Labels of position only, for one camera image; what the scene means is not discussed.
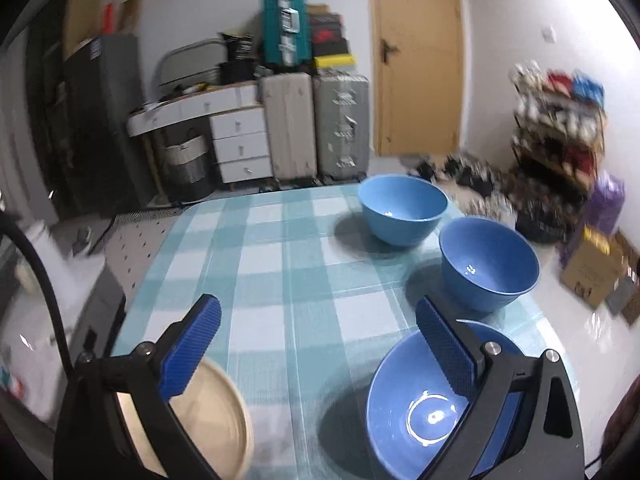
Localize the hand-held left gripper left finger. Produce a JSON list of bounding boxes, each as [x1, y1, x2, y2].
[[52, 293, 223, 480]]

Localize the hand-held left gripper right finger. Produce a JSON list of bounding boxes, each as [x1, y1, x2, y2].
[[414, 295, 586, 480]]

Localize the blue bowl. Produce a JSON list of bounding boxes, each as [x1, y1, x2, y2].
[[438, 217, 541, 314], [358, 174, 450, 247], [366, 319, 527, 480]]

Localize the cream plate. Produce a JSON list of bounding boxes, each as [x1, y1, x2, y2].
[[115, 357, 255, 480]]

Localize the grey side cabinet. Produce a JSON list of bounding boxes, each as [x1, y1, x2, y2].
[[0, 259, 127, 427]]

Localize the teal checked tablecloth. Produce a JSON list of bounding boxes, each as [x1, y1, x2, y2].
[[107, 183, 577, 480]]

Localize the printed cardboard box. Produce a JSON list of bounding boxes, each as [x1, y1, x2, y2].
[[559, 224, 627, 309]]

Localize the scattered shoes pile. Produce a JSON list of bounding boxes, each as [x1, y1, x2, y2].
[[404, 152, 522, 221]]

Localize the woven laundry basket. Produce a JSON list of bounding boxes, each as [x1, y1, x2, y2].
[[162, 132, 211, 189]]

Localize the white desk with drawers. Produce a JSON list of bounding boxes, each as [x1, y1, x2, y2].
[[126, 82, 274, 186]]

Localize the purple bag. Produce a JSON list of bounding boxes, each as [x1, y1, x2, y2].
[[582, 169, 626, 236]]

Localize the wooden shoe rack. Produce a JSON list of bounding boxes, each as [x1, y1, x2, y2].
[[509, 70, 609, 192]]

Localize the dark grey fridge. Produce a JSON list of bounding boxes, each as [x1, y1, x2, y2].
[[62, 34, 151, 211]]

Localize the beige suitcase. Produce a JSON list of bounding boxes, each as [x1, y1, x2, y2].
[[258, 72, 319, 184]]

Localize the silver suitcase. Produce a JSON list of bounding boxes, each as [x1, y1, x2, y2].
[[312, 72, 371, 181]]

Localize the wooden door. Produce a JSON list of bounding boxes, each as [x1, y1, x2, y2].
[[366, 0, 464, 157]]

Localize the rows of sneakers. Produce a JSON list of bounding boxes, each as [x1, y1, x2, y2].
[[511, 59, 607, 176]]

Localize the dark glass wardrobe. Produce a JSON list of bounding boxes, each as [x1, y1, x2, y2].
[[24, 24, 67, 212]]

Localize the black storage box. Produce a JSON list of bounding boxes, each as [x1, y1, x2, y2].
[[219, 60, 257, 84]]

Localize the grey framed mirror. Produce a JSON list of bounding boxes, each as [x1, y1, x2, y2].
[[157, 39, 229, 89]]

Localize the black paper bag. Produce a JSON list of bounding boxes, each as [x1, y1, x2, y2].
[[220, 32, 256, 63]]

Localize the yellow and black shoe box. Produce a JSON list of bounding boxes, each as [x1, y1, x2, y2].
[[314, 53, 357, 69]]

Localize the teal suitcase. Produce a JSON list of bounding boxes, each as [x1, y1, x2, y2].
[[259, 0, 311, 66]]

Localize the red shoe box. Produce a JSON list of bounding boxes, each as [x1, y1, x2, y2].
[[309, 26, 347, 43]]

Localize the narrow cardboard box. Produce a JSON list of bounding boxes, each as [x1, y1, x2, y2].
[[117, 0, 144, 36]]

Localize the flat cardboard panel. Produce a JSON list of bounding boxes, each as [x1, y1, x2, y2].
[[64, 0, 101, 59]]

